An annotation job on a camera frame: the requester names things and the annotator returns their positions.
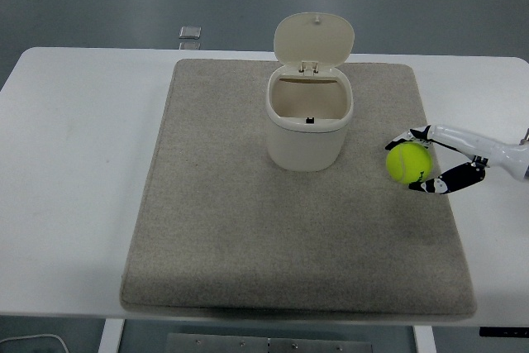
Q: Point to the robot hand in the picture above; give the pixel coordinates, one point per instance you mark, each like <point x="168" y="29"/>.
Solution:
<point x="502" y="154"/>

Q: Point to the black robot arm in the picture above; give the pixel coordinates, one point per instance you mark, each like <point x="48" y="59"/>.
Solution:
<point x="527" y="173"/>

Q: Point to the beige fabric mat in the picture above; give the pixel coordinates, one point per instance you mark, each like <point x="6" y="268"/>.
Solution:
<point x="268" y="225"/>

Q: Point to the small metal floor plate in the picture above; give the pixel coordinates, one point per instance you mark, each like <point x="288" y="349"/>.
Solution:
<point x="189" y="45"/>
<point x="190" y="31"/>

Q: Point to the white table leg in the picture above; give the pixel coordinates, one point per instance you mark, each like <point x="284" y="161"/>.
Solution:
<point x="111" y="336"/>
<point x="423" y="340"/>

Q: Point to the black table control panel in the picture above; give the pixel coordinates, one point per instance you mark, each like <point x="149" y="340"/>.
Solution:
<point x="504" y="332"/>

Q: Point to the cream bin with hinged lid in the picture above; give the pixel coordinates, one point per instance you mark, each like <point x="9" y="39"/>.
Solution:
<point x="303" y="144"/>

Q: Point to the yellow tennis ball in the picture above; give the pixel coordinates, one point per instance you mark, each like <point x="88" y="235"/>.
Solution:
<point x="407" y="160"/>

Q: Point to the grey metal plate with screws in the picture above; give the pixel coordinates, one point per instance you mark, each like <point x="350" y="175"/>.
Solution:
<point x="215" y="344"/>

